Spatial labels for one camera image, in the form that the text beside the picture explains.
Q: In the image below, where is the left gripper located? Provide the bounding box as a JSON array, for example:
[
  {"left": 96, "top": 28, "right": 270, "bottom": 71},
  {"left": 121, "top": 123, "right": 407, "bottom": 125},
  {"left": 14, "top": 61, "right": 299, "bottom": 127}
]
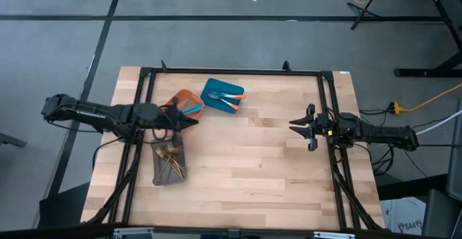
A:
[{"left": 158, "top": 97, "right": 200, "bottom": 147}]

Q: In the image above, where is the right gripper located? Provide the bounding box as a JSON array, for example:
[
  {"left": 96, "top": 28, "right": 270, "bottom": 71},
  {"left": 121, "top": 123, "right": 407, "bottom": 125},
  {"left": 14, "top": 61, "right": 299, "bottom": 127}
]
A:
[{"left": 288, "top": 103, "right": 339, "bottom": 152}]

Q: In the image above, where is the orange plastic bin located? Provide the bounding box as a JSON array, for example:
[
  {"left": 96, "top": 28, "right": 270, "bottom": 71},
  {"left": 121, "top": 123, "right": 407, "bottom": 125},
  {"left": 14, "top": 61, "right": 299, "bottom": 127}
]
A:
[{"left": 158, "top": 89, "right": 206, "bottom": 121}]

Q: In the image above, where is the blue plastic bin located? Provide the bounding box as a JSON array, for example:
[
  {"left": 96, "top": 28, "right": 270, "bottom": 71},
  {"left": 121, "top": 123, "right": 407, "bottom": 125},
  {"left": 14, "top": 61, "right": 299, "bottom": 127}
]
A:
[{"left": 199, "top": 77, "right": 245, "bottom": 115}]

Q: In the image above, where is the grey translucent plastic bin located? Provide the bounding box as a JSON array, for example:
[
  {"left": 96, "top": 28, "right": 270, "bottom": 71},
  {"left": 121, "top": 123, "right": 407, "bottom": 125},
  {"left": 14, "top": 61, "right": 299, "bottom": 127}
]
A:
[{"left": 149, "top": 137, "right": 188, "bottom": 186}]

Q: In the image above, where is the black table foot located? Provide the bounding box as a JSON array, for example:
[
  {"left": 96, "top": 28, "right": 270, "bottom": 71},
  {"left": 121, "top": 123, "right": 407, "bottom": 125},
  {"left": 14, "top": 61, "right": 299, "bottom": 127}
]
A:
[
  {"left": 377, "top": 173, "right": 448, "bottom": 201},
  {"left": 38, "top": 181, "right": 91, "bottom": 230}
]

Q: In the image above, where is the black desk base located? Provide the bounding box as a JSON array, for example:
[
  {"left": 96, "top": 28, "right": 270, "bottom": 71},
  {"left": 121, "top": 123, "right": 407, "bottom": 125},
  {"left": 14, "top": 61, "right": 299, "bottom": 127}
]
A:
[{"left": 393, "top": 0, "right": 462, "bottom": 78}]

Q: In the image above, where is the black tripod stand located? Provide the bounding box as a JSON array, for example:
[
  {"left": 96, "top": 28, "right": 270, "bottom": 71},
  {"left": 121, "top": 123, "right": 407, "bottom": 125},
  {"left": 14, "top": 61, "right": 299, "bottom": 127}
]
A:
[{"left": 346, "top": 0, "right": 389, "bottom": 31}]

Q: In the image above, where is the white cardboard box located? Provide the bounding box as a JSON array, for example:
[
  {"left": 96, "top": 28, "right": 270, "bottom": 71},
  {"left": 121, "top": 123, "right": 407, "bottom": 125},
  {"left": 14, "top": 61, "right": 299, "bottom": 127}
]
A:
[{"left": 380, "top": 196, "right": 427, "bottom": 237}]

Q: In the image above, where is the black furniture leg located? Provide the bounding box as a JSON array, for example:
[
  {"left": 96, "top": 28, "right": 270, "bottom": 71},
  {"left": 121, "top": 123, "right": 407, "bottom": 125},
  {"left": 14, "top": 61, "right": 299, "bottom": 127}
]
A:
[{"left": 0, "top": 132, "right": 28, "bottom": 149}]

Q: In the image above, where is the black cable bundle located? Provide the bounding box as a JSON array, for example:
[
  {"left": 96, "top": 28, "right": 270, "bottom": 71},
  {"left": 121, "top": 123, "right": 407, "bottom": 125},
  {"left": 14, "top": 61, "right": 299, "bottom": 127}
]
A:
[{"left": 355, "top": 94, "right": 462, "bottom": 178}]

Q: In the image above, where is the black aluminium table frame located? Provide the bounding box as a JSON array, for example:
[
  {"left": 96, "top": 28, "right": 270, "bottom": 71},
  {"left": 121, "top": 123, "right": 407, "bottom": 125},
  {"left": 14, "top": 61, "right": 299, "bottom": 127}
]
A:
[{"left": 86, "top": 65, "right": 385, "bottom": 233}]

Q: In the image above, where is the yellow cord with splitter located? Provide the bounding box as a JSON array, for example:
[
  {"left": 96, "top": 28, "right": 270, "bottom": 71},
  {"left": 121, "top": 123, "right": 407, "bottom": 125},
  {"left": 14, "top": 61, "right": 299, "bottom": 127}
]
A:
[{"left": 388, "top": 82, "right": 462, "bottom": 116}]

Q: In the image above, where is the silver metal bracket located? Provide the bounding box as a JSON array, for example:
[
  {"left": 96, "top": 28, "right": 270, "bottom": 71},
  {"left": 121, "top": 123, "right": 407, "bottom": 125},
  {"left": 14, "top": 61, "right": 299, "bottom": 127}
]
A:
[
  {"left": 113, "top": 227, "right": 157, "bottom": 239},
  {"left": 313, "top": 230, "right": 357, "bottom": 239}
]

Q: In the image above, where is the white cable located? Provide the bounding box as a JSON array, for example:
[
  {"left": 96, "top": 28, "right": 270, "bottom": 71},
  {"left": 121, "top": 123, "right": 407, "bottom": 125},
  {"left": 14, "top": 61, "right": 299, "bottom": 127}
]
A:
[{"left": 414, "top": 109, "right": 462, "bottom": 137}]

